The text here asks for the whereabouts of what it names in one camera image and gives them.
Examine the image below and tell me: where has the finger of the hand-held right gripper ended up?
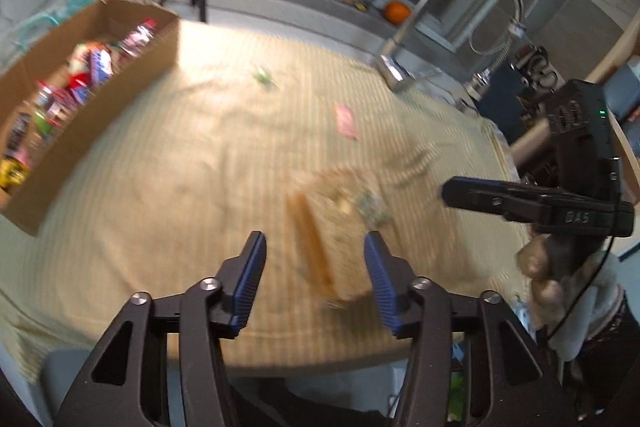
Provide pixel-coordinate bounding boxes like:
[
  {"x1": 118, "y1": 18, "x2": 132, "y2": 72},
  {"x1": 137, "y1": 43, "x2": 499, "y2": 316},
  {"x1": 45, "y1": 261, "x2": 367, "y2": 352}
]
[
  {"x1": 452, "y1": 176, "x2": 567, "y2": 200},
  {"x1": 441, "y1": 179, "x2": 551, "y2": 226}
]

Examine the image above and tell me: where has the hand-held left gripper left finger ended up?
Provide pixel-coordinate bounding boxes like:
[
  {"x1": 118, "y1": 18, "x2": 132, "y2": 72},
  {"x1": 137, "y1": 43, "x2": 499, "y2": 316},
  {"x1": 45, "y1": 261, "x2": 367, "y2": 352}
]
[{"x1": 57, "y1": 230, "x2": 268, "y2": 427}]

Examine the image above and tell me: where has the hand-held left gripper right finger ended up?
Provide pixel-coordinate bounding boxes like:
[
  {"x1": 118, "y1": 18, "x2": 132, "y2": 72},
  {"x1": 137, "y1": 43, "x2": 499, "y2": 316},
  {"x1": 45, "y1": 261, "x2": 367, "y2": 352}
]
[{"x1": 363, "y1": 230, "x2": 568, "y2": 427}]

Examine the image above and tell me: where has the clear bread packet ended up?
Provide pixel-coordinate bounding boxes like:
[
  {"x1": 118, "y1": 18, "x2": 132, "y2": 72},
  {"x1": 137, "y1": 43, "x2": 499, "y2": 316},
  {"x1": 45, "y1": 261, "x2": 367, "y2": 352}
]
[{"x1": 286, "y1": 167, "x2": 393, "y2": 308}]

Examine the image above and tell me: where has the cardboard box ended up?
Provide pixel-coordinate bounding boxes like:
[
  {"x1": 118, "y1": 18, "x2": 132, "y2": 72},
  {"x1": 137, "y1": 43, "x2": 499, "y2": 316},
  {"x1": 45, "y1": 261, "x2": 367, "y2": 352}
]
[{"x1": 0, "y1": 0, "x2": 182, "y2": 238}]

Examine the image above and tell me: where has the pile of snack packets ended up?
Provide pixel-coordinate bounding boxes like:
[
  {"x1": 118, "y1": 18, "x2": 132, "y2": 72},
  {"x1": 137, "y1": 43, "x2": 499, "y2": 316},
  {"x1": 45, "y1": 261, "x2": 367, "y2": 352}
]
[{"x1": 0, "y1": 19, "x2": 158, "y2": 192}]

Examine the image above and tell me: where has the person's right hand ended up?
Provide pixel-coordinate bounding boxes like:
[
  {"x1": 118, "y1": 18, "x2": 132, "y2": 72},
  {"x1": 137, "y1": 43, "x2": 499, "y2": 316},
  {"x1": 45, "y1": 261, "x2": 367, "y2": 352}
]
[{"x1": 516, "y1": 236, "x2": 567, "y2": 331}]

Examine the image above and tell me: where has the striped beige cloth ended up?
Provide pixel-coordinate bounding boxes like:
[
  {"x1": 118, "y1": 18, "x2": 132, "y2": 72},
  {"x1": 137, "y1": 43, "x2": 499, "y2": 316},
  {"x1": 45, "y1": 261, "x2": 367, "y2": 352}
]
[{"x1": 0, "y1": 19, "x2": 531, "y2": 383}]

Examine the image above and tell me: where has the small red candy packet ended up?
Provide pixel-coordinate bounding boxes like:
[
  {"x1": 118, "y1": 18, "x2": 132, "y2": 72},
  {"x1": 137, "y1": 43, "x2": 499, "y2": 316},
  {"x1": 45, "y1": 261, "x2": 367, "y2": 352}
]
[{"x1": 334, "y1": 103, "x2": 358, "y2": 140}]

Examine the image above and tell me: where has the orange fruit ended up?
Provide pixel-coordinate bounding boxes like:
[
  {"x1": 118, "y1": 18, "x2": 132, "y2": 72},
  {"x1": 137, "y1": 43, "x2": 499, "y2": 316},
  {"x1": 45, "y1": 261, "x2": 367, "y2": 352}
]
[{"x1": 384, "y1": 1, "x2": 412, "y2": 25}]

